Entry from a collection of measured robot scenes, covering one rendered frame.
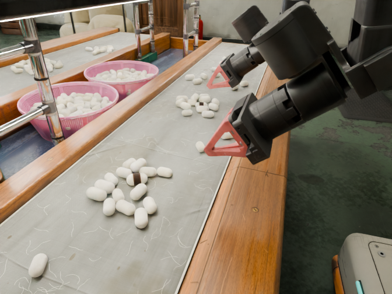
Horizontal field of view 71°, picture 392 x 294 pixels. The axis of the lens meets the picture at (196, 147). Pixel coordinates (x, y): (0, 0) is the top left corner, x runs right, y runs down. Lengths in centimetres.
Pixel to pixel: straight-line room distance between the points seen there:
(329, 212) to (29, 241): 149
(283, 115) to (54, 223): 38
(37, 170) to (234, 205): 36
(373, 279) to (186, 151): 76
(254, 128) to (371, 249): 91
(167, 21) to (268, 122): 513
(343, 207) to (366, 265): 67
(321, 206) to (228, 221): 132
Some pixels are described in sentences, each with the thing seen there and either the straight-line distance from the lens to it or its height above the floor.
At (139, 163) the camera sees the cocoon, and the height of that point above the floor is 76.
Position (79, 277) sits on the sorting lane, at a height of 74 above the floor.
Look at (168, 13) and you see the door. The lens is 542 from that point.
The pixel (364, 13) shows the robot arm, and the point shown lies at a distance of 34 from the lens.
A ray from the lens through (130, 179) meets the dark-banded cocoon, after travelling 52.
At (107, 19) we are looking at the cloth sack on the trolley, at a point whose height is 56.
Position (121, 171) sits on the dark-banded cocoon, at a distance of 55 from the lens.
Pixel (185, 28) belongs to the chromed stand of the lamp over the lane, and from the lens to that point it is 131.
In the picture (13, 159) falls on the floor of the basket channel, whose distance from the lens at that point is 82.
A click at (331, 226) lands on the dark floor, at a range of 164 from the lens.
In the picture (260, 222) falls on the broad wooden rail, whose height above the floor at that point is 76.
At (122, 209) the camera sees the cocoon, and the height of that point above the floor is 76.
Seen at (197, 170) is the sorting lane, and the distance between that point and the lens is 57.
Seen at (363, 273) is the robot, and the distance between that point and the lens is 114.
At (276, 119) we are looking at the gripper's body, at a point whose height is 93.
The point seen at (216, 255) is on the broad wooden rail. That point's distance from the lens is 40.
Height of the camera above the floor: 108
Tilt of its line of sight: 32 degrees down
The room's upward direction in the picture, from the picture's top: 2 degrees clockwise
